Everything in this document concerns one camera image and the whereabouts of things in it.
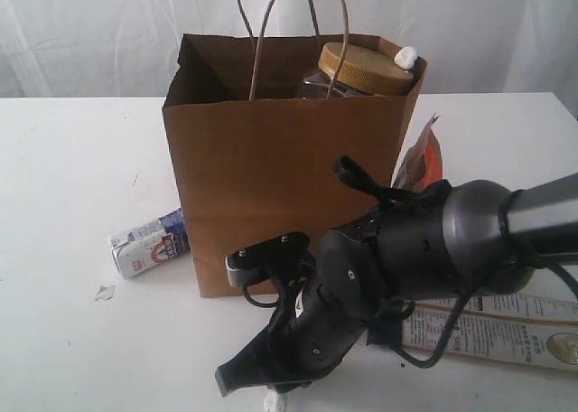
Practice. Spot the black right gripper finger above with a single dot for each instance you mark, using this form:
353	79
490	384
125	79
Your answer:
275	358

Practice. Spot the white curtain backdrop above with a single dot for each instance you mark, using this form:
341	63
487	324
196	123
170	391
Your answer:
83	48

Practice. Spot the brown pouch with orange label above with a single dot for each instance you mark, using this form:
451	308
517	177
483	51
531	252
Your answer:
423	164

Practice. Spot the white candy top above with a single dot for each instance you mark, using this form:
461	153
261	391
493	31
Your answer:
406	58

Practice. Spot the nut jar with gold lid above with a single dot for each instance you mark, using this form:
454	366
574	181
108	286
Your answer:
363	73

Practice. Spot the white long noodle package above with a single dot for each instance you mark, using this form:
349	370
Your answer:
518	329

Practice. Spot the white candy bottom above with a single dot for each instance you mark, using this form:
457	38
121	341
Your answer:
275	402

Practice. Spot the brown paper bag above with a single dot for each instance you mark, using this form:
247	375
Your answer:
252	160

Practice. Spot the blue white milk carton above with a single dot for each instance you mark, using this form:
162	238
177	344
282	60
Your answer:
141	248

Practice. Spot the white candy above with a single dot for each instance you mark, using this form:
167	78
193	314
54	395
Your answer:
275	402
406	58

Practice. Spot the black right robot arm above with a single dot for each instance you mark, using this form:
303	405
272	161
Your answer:
478	238

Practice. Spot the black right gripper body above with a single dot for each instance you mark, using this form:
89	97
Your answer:
332	305

